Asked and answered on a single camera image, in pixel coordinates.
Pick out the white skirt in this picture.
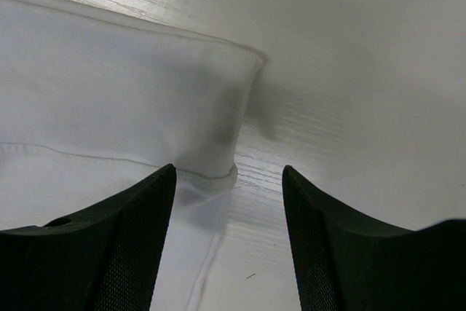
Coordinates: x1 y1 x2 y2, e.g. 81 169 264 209
1 0 264 310

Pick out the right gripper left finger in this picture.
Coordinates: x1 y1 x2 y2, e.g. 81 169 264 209
1 165 177 310

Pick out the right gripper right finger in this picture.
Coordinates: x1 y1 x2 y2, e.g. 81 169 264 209
283 166 465 310

